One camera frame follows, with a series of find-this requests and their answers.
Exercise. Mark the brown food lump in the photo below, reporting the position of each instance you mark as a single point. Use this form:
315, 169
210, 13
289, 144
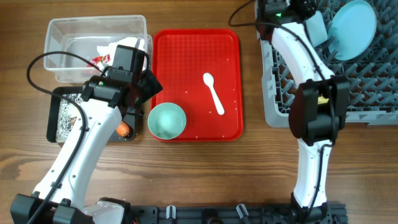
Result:
72, 121

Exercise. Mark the light blue bowl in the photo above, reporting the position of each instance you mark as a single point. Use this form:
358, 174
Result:
316, 29

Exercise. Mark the red snack wrapper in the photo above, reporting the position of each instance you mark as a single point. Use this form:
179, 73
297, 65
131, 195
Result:
100, 61

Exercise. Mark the mint green bowl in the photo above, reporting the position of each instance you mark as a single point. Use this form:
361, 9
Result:
167, 121

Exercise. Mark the grey dishwasher rack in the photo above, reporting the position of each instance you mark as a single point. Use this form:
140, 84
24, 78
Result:
372, 76

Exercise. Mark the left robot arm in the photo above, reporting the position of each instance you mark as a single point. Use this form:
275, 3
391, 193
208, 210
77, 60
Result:
107, 98

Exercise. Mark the yellow plastic cup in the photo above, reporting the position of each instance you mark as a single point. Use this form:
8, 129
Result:
322, 100

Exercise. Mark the white plastic spoon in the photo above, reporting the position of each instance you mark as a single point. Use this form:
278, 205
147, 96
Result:
209, 82

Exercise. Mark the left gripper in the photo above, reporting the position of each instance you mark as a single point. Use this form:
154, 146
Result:
148, 89

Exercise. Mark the orange carrot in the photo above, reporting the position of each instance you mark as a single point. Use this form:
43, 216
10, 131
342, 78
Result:
123, 129

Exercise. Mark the light blue plate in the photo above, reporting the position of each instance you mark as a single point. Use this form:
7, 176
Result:
352, 30

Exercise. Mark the clear plastic bin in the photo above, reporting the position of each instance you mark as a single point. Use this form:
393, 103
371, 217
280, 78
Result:
81, 36

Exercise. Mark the white napkin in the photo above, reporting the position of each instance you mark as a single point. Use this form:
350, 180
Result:
107, 52

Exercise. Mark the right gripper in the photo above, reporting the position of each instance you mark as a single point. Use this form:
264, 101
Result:
311, 6

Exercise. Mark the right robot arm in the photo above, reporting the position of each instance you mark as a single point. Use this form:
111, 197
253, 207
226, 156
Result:
318, 112

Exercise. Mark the red serving tray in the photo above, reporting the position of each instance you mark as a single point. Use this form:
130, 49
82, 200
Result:
180, 58

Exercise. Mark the white rice pile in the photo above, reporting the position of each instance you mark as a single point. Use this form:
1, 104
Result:
65, 112

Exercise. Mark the black waste tray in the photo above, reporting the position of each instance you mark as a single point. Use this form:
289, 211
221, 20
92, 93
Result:
74, 93

